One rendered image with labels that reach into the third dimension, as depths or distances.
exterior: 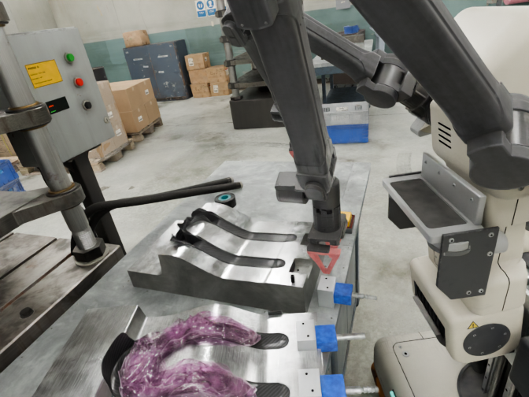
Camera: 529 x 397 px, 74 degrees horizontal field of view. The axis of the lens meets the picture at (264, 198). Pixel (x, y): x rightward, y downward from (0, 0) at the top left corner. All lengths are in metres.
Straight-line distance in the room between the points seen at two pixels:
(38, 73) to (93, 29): 7.97
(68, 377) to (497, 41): 0.88
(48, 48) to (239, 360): 1.10
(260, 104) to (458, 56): 4.48
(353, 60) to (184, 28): 7.28
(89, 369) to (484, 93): 0.74
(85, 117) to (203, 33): 6.57
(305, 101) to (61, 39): 1.07
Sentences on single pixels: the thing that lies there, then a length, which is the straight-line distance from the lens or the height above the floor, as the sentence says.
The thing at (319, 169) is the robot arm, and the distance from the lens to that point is 0.59.
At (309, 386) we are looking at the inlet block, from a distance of 0.66.
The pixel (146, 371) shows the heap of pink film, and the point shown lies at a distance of 0.72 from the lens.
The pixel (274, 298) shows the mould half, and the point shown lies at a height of 0.84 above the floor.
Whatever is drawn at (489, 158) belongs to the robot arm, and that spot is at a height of 1.24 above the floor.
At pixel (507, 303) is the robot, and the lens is 0.92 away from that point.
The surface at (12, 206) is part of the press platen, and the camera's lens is 1.23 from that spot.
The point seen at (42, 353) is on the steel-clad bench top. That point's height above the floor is 0.80.
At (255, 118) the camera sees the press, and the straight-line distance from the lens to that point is 4.93.
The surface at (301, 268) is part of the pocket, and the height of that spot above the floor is 0.86.
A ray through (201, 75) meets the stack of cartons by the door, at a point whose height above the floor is 0.44.
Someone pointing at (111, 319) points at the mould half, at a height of 0.91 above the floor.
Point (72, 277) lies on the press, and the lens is 1.27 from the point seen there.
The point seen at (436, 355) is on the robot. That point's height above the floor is 0.28.
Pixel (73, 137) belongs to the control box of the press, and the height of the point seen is 1.14.
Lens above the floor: 1.43
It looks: 28 degrees down
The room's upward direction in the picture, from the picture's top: 9 degrees counter-clockwise
